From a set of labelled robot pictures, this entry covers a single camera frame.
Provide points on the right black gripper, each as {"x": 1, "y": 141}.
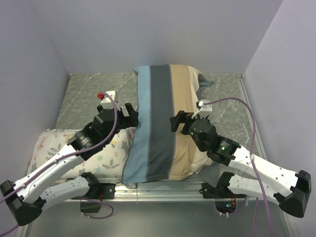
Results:
{"x": 182, "y": 117}

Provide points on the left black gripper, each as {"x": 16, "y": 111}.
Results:
{"x": 133, "y": 114}

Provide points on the striped blue grey pillowcase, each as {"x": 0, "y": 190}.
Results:
{"x": 157, "y": 153}

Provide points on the white pillow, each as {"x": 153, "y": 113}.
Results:
{"x": 200, "y": 159}

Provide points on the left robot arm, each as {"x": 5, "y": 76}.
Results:
{"x": 28, "y": 197}

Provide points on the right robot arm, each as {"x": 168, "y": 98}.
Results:
{"x": 288, "y": 189}

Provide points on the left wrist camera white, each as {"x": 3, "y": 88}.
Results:
{"x": 108, "y": 98}

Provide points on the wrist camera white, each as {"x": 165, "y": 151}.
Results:
{"x": 204, "y": 109}
{"x": 108, "y": 98}

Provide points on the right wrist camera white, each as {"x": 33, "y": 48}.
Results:
{"x": 204, "y": 109}

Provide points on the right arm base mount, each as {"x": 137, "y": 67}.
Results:
{"x": 226, "y": 203}

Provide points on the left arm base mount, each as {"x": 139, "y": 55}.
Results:
{"x": 105, "y": 192}

